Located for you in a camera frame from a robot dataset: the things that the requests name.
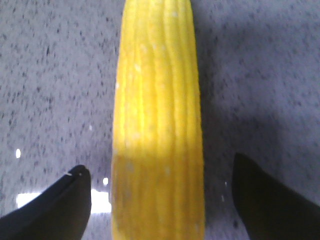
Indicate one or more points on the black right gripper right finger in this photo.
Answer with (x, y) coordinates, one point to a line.
(269, 209)

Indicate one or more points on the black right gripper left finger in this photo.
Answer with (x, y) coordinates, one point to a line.
(61, 212)

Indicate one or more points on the yellow corn cob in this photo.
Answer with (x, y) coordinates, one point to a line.
(157, 169)

